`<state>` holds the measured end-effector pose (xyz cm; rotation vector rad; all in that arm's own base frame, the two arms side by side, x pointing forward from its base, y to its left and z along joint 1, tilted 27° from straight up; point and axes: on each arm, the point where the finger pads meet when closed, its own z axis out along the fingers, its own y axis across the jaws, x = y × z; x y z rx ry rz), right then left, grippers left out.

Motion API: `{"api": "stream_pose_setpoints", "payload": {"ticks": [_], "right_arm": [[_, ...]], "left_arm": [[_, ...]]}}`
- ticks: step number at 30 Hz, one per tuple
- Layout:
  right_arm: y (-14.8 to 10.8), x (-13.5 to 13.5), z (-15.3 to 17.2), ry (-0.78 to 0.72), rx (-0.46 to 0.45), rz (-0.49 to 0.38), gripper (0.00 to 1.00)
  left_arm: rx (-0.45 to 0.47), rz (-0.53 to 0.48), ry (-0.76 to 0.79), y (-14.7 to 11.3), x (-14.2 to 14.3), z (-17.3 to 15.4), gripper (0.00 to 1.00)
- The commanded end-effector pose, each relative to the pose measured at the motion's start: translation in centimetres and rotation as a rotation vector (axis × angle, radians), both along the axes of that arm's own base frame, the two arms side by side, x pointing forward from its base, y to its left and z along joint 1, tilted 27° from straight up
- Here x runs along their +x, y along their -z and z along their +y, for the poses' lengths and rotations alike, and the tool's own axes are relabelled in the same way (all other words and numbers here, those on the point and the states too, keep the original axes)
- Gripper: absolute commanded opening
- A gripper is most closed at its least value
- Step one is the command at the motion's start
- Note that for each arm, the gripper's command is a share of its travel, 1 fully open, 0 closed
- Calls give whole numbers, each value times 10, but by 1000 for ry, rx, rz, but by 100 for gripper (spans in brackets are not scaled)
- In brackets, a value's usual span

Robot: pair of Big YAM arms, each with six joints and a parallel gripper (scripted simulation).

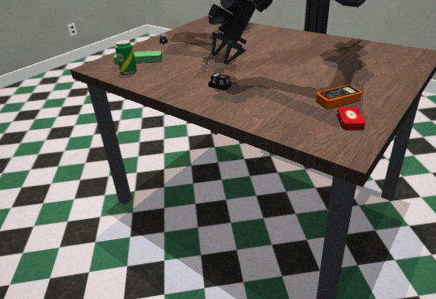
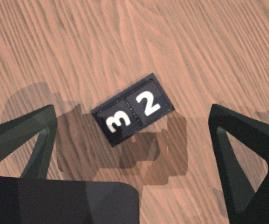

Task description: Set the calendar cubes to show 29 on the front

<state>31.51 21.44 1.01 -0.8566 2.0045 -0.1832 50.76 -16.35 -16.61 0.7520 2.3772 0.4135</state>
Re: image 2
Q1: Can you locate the black number cube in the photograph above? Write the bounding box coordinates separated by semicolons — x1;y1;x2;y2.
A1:
125;80;171;126
95;98;140;144

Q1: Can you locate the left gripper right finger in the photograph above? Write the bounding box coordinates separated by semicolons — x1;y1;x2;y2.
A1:
208;104;269;224

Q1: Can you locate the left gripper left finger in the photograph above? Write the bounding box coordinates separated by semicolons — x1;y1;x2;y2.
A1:
0;104;58;179

